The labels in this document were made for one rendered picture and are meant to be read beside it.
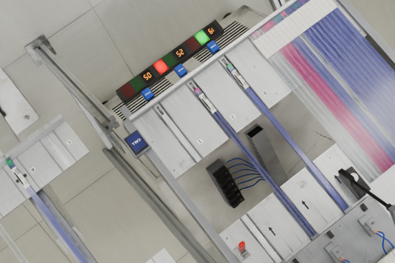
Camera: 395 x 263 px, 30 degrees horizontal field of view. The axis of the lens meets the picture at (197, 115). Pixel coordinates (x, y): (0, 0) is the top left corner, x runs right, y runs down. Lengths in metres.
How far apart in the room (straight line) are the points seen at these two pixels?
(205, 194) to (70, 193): 0.72
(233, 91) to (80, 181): 1.04
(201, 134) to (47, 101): 0.86
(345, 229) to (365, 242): 0.06
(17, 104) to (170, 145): 0.83
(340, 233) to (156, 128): 0.54
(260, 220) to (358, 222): 0.24
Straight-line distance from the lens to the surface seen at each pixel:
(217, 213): 2.37
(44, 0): 2.53
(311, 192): 1.93
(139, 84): 1.98
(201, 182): 2.27
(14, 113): 2.62
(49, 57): 2.48
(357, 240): 1.88
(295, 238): 1.91
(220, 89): 1.97
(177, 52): 2.01
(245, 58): 2.00
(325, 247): 1.85
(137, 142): 1.88
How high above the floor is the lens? 2.33
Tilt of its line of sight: 53 degrees down
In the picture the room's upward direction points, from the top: 130 degrees clockwise
